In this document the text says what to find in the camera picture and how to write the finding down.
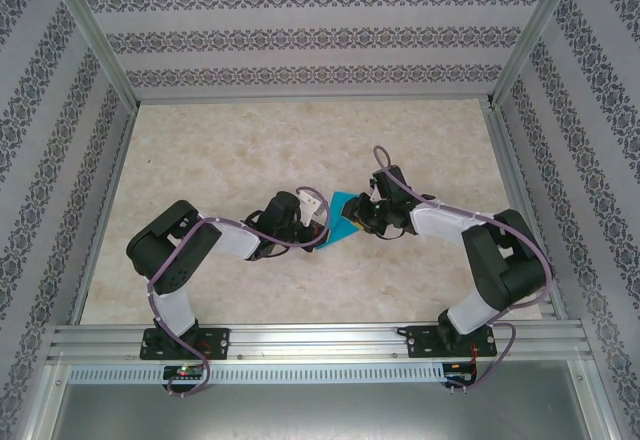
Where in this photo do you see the teal cloth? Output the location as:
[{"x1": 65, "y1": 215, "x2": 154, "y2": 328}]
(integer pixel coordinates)
[{"x1": 314, "y1": 190, "x2": 362, "y2": 252}]

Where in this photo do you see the grey metal sheet panel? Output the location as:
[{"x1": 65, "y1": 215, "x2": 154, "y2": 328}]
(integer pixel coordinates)
[{"x1": 49, "y1": 382, "x2": 589, "y2": 440}]

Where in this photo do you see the circuit board with pins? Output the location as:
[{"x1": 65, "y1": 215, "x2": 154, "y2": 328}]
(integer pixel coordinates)
[{"x1": 444, "y1": 362, "x2": 476, "y2": 387}]

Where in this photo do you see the circuit board with green light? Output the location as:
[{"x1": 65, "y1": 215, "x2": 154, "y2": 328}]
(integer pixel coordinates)
[{"x1": 163, "y1": 365, "x2": 204, "y2": 380}]

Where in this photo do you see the thin black right cable loop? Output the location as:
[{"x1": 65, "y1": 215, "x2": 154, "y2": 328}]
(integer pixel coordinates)
[{"x1": 374, "y1": 219, "x2": 406, "y2": 240}]

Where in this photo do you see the thin black cable loop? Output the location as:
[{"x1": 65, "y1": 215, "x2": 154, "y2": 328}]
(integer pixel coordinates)
[
  {"x1": 252, "y1": 242, "x2": 286, "y2": 261},
  {"x1": 374, "y1": 219, "x2": 406, "y2": 240}
]

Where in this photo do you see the thin black left cable loop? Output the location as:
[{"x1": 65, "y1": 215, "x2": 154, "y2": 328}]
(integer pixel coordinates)
[{"x1": 252, "y1": 242, "x2": 286, "y2": 261}]

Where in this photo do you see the aluminium mounting rail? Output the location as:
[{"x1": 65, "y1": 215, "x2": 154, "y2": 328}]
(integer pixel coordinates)
[{"x1": 47, "y1": 322, "x2": 594, "y2": 366}]

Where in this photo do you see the aluminium frame beam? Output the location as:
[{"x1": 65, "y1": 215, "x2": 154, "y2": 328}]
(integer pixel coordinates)
[{"x1": 133, "y1": 92, "x2": 494, "y2": 107}]

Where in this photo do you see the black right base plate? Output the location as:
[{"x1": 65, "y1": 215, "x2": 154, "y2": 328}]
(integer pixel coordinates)
[{"x1": 403, "y1": 324, "x2": 499, "y2": 360}]

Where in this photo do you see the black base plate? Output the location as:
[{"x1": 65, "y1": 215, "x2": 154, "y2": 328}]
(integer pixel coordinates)
[
  {"x1": 139, "y1": 327, "x2": 231, "y2": 361},
  {"x1": 403, "y1": 324, "x2": 499, "y2": 360}
]

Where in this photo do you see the aluminium side rail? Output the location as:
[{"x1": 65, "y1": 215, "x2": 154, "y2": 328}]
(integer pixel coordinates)
[
  {"x1": 482, "y1": 102, "x2": 569, "y2": 321},
  {"x1": 69, "y1": 102, "x2": 140, "y2": 326}
]

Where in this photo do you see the slotted metal cable duct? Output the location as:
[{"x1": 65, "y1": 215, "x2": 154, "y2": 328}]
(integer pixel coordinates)
[{"x1": 67, "y1": 363, "x2": 447, "y2": 385}]

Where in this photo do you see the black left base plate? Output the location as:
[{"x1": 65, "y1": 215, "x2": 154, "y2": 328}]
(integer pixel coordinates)
[{"x1": 139, "y1": 327, "x2": 231, "y2": 361}]

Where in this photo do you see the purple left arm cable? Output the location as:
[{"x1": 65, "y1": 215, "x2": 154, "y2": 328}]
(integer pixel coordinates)
[{"x1": 146, "y1": 185, "x2": 331, "y2": 401}]

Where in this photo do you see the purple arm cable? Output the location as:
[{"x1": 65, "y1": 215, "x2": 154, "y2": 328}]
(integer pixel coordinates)
[
  {"x1": 372, "y1": 145, "x2": 554, "y2": 392},
  {"x1": 146, "y1": 185, "x2": 331, "y2": 401}
]

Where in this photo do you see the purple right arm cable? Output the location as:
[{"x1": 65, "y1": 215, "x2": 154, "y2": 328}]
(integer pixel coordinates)
[{"x1": 372, "y1": 145, "x2": 554, "y2": 392}]

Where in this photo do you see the aluminium frame post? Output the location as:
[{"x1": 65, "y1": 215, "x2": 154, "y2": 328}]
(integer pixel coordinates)
[
  {"x1": 42, "y1": 0, "x2": 140, "y2": 107},
  {"x1": 569, "y1": 359, "x2": 621, "y2": 440},
  {"x1": 487, "y1": 0, "x2": 585, "y2": 109},
  {"x1": 14, "y1": 363, "x2": 71, "y2": 440}
]

